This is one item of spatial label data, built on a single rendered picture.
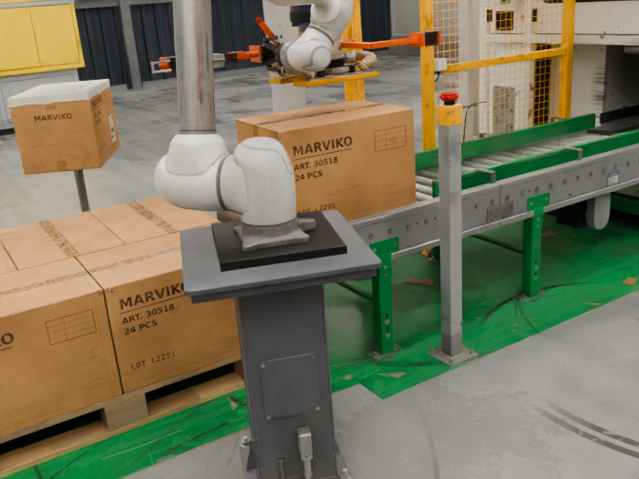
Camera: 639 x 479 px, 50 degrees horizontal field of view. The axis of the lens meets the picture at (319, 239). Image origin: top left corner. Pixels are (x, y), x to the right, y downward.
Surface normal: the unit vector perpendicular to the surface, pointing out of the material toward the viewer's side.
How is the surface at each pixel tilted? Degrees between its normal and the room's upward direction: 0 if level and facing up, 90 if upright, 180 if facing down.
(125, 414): 90
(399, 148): 90
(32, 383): 90
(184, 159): 77
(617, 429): 0
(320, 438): 90
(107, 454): 0
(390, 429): 0
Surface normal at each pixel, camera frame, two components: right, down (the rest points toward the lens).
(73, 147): 0.11, 0.33
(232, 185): -0.35, 0.20
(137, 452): -0.07, -0.94
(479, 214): 0.52, 0.25
